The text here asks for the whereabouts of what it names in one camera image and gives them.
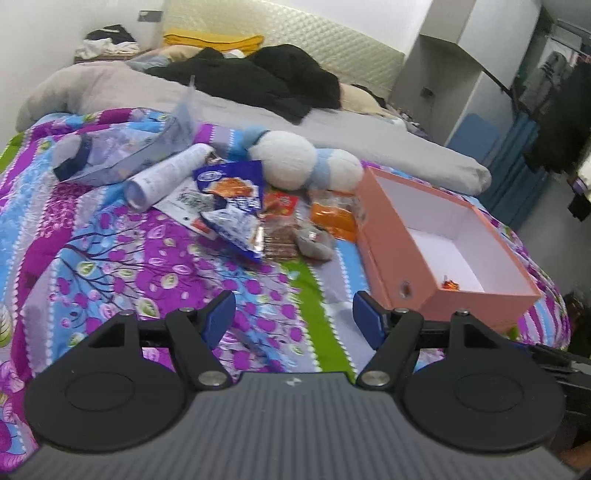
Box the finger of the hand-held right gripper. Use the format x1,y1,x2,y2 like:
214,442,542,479
510,340,591,371

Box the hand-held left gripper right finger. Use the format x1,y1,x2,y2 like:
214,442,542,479
353,292,509,388

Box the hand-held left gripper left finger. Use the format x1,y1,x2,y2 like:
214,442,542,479
85,291,236,391

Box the pink cardboard box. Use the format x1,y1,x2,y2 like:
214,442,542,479
355,166,544,334

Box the white snack packet with picture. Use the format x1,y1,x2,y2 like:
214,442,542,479
154,179,222,241

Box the grey snack packet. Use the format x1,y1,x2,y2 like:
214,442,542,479
294,225,336,265

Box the brown clear snack packet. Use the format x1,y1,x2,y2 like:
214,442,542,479
262,222,302,262

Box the orange snack packet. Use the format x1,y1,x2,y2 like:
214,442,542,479
308,190,366,244

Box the purple floral blanket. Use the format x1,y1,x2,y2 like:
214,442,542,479
0,107,574,464

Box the red snack packet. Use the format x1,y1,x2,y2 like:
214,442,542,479
262,191,302,223

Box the blue and white snack bag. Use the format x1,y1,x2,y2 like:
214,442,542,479
193,159,267,265

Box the white rolled packet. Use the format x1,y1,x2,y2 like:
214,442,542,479
124,143,214,212

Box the white and blue plush toy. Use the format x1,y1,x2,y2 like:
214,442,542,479
221,124,365,193

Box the grey duvet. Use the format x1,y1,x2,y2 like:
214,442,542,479
16,47,493,197

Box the blue curtain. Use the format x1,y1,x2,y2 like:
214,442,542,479
478,110,542,232

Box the translucent printed plastic bag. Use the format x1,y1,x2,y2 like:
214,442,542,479
52,74,198,186

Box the blue pad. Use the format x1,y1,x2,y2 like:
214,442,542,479
447,114,503,163

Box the beige pillow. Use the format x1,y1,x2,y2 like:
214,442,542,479
341,84,409,120

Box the hanging dark clothes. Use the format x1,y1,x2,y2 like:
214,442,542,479
521,55,591,222

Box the black jacket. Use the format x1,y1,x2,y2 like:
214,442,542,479
147,44,343,124

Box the white cabinet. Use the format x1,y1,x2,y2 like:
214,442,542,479
392,0,542,149

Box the yellow blanket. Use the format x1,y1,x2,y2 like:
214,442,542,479
163,30,265,57

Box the beige quilted headboard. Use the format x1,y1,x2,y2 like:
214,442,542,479
161,0,407,100

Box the nightstand with clothes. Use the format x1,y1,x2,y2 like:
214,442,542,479
73,27,154,66

